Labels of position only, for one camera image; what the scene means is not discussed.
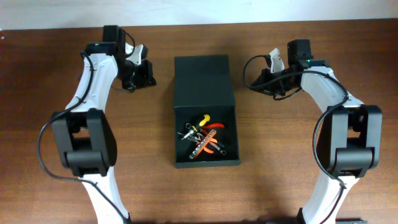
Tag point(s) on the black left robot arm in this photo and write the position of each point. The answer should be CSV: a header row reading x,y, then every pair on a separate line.
x,y
85,142

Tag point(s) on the small orange-handled cutting pliers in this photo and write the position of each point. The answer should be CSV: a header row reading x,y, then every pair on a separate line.
x,y
206,129

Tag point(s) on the chrome double ring wrench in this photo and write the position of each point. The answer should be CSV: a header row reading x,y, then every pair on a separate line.
x,y
205,140

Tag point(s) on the orange socket bit rail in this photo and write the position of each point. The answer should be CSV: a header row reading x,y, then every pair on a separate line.
x,y
205,145

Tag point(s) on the black orange long-nose pliers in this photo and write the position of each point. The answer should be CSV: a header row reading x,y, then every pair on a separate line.
x,y
222,152

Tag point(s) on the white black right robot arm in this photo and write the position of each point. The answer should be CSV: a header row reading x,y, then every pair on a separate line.
x,y
347,136

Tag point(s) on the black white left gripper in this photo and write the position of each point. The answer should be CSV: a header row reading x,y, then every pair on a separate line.
x,y
147,79

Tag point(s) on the black gift box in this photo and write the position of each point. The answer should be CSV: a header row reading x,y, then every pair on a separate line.
x,y
202,85

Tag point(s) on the yellow black screwdriver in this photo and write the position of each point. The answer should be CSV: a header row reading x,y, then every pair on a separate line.
x,y
194,128

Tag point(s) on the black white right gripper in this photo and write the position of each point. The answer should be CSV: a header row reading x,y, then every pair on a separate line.
x,y
263,78

